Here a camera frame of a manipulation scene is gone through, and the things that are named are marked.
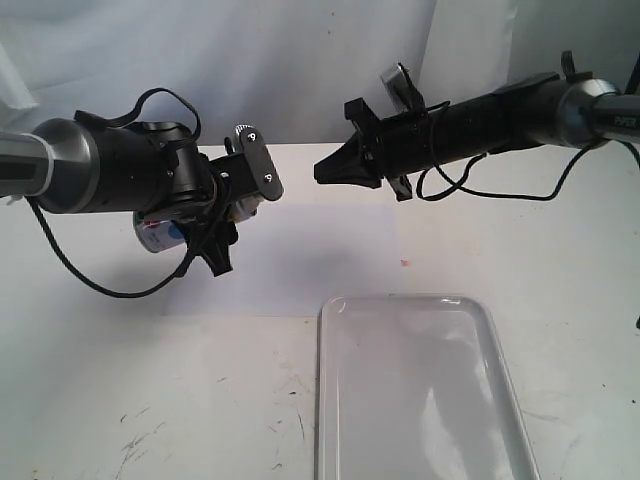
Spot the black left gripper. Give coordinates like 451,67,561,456
169,123,284,277

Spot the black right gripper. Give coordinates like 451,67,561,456
313,98,429,202

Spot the spray can with dots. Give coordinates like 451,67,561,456
133,196,263,253

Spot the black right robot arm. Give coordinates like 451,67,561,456
314,66,639,201

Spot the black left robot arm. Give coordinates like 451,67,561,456
1,118,284,276

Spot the white paper sheet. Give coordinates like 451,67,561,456
164,204,401,317

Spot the white backdrop curtain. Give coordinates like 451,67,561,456
1,1,639,145

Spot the white rectangular plastic tray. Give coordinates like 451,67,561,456
314,294,539,479

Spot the black metal stand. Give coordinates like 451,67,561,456
624,55,640,95

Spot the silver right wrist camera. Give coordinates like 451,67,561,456
380,62,425,113

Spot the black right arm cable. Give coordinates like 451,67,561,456
414,99,640,331

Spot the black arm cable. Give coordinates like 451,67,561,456
414,99,640,331
24,87,236,299

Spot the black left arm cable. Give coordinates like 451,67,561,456
24,87,236,299

